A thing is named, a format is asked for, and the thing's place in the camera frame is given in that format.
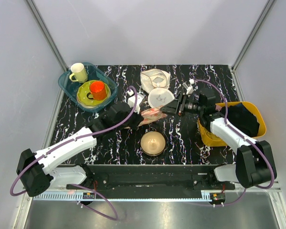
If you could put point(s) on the teal plastic tub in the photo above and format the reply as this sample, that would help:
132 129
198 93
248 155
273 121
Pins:
71 88

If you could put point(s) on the yellow plastic basket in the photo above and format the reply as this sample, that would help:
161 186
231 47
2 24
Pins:
212 140

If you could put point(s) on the green dotted plate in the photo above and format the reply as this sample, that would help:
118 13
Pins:
82 95

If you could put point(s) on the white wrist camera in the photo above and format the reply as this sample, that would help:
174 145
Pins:
188 86
135 100

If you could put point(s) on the aluminium frame rail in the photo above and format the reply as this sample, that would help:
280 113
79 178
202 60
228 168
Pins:
43 28

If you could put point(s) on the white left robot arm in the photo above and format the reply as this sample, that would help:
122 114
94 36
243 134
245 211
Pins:
35 170

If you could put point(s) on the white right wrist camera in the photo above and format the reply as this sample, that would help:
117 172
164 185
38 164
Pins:
188 86

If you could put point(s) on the cream mesh laundry bag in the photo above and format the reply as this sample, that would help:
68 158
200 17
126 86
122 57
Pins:
154 78

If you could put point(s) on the beige bowl with brown rim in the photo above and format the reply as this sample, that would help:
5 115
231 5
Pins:
153 143

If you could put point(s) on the pink floral mesh laundry bag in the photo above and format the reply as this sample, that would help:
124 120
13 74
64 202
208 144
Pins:
151 115

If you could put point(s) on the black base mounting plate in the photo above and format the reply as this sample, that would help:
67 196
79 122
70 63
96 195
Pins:
192 177

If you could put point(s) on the orange mug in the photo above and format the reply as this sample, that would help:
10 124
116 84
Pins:
97 91

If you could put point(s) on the pale yellow mug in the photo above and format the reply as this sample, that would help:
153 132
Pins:
78 73

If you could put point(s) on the black clothes in basket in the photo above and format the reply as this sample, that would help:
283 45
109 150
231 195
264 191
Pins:
243 119

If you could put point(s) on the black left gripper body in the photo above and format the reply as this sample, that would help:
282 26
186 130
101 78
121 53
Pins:
133 121

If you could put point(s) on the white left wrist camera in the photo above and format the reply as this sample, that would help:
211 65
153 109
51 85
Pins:
135 100

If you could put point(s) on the round white mesh laundry bag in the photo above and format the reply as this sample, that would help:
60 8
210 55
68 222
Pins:
160 97

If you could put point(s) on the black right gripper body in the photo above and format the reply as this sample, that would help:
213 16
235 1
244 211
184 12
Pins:
186 106

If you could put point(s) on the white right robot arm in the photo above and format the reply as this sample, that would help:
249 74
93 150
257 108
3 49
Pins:
254 165

